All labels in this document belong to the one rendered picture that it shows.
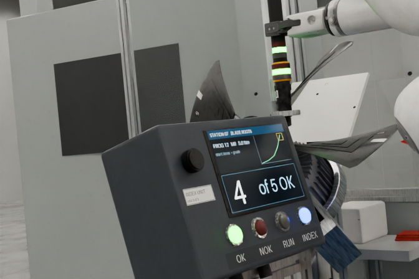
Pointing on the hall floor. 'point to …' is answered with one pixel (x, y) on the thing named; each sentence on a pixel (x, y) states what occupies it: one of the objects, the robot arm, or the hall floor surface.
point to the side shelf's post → (373, 269)
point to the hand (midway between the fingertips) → (277, 29)
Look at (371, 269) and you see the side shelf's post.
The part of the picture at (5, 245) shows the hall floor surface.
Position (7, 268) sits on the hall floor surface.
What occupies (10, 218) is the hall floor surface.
